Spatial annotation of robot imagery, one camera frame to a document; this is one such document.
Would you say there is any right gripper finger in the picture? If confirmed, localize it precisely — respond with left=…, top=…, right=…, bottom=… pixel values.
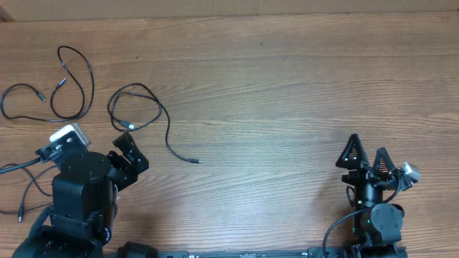
left=336, top=133, right=369, bottom=170
left=372, top=148, right=395, bottom=176

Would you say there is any black usb cable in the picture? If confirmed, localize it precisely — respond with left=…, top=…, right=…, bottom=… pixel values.
left=107, top=82, right=203, bottom=165

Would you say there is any short black audio cable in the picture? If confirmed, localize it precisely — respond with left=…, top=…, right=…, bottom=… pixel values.
left=0, top=163, right=58, bottom=224

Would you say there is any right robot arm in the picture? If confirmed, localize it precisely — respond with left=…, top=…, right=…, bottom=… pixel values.
left=336, top=133, right=407, bottom=257

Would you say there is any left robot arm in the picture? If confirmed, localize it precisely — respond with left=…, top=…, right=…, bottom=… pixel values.
left=13, top=131, right=149, bottom=257

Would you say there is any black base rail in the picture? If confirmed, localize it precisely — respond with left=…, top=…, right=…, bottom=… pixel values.
left=107, top=242, right=345, bottom=258

